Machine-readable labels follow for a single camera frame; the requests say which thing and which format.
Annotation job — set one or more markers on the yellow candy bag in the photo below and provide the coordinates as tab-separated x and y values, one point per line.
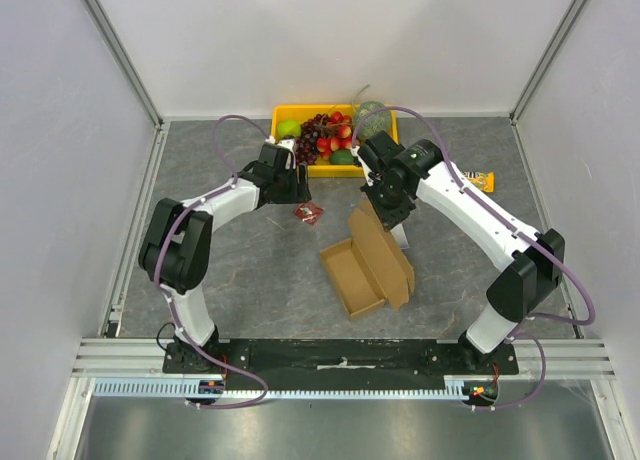
484	181

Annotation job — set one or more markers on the green avocado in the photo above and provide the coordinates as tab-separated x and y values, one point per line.
342	157

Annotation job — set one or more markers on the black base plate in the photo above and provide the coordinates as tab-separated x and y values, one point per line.
428	356

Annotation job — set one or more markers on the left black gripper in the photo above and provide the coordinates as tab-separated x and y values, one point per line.
300	192

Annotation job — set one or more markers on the silver toothpaste box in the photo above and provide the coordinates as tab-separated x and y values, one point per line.
399	234

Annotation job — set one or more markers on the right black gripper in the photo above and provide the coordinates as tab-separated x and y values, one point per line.
393	215

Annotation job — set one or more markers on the dark purple grape bunch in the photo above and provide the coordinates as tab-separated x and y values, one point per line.
305	150

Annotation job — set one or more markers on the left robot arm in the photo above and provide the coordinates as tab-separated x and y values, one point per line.
175	251

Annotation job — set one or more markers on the slotted cable duct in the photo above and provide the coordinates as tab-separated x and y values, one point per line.
200	389

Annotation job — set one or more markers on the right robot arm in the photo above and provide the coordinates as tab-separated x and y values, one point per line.
396	178

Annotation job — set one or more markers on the yellow plastic bin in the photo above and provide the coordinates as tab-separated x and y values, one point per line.
302	112

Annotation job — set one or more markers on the upper purple grape bunch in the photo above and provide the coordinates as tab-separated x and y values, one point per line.
316	127

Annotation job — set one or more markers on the red sachet packet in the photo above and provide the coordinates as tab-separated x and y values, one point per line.
308	213

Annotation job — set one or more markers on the red grape bunch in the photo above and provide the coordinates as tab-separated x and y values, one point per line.
341	136

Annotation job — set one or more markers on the green apple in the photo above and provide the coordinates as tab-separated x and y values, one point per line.
288	128

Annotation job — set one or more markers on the brown cardboard box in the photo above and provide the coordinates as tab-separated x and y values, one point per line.
368	270

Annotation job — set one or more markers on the netted green melon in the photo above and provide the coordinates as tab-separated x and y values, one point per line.
370	119

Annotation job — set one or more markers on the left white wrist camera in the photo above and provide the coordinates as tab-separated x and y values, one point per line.
288	144

